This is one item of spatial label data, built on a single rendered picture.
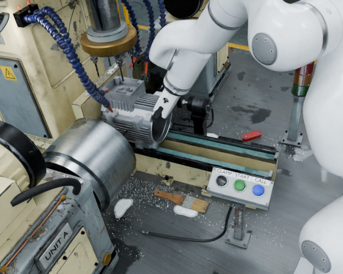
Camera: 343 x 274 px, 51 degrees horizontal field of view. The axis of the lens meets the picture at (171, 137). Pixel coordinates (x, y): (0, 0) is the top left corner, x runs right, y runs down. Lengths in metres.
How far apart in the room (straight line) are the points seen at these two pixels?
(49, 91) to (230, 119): 0.79
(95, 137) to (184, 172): 0.40
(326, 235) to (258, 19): 0.39
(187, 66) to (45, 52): 0.50
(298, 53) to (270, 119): 1.07
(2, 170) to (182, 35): 0.50
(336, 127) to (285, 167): 0.78
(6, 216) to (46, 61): 0.63
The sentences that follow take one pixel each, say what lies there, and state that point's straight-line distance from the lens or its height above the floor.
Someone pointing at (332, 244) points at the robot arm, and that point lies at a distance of 0.71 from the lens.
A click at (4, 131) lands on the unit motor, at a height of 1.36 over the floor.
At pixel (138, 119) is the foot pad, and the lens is 1.21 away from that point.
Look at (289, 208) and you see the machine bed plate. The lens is 1.29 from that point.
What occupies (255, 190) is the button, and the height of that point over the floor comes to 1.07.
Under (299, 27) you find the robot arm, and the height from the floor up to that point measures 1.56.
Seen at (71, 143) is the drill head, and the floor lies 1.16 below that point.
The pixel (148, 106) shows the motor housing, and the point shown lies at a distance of 1.21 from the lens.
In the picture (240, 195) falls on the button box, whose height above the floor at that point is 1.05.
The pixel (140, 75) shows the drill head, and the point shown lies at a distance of 1.49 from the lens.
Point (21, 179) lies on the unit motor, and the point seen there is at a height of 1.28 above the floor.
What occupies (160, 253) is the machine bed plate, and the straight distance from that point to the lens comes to 1.18.
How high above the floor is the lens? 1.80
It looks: 40 degrees down
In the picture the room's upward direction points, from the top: 7 degrees counter-clockwise
